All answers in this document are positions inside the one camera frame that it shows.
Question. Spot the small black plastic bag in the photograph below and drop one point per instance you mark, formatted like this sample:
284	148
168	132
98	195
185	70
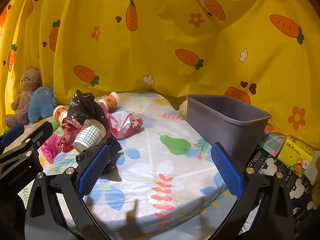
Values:
113	146

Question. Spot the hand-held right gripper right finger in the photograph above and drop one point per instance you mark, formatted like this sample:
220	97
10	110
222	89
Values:
226	170

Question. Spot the cream plush toy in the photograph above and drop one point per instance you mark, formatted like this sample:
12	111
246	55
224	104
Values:
183	107

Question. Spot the floral plastic tablecloth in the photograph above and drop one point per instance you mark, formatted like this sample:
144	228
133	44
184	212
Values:
150	155

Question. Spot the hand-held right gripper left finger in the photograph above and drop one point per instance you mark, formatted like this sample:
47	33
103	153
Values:
93	170

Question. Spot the yellow carrot print curtain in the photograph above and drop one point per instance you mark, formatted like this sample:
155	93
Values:
162	55

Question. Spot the black printed cloth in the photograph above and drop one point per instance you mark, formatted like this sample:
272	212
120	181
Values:
275	170

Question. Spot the grey plastic bin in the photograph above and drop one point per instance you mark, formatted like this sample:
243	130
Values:
225	125

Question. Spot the blue plush toy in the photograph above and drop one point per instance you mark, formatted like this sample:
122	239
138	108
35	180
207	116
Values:
41	105

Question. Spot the orange printed paper cup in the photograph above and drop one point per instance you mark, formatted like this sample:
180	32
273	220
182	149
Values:
58	115
112	100
101	103

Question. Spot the large black plastic bag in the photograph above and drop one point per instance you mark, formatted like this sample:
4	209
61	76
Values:
82	105

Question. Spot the green grid paper cup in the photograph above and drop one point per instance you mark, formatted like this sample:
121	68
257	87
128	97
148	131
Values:
88	135

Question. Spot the purple teddy bear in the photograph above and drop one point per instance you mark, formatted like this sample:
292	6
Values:
27	85

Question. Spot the pink plastic bag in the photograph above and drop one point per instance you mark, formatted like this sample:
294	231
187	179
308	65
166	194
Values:
50	146

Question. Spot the red and white plastic bag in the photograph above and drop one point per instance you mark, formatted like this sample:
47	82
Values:
122	125

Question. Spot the yellow tissue packet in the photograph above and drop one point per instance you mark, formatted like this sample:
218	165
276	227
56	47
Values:
295	157

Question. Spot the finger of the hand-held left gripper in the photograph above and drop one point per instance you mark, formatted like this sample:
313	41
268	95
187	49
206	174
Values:
12	133
41	133

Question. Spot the green checked packet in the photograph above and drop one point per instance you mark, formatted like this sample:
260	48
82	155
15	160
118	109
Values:
272	140

